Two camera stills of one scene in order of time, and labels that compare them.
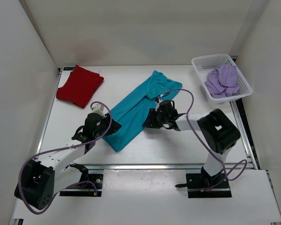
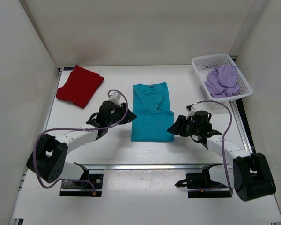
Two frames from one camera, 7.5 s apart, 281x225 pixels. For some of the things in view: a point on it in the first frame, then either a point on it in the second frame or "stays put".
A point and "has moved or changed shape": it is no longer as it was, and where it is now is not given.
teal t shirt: x=132 y=113 has moved or changed shape
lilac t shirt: x=222 y=81 stays put
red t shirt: x=81 y=86 stays put
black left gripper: x=114 y=126 to x=129 y=117
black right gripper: x=151 y=122 to x=178 y=128
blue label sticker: x=68 y=68 stays put
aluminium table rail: x=190 y=166 stays put
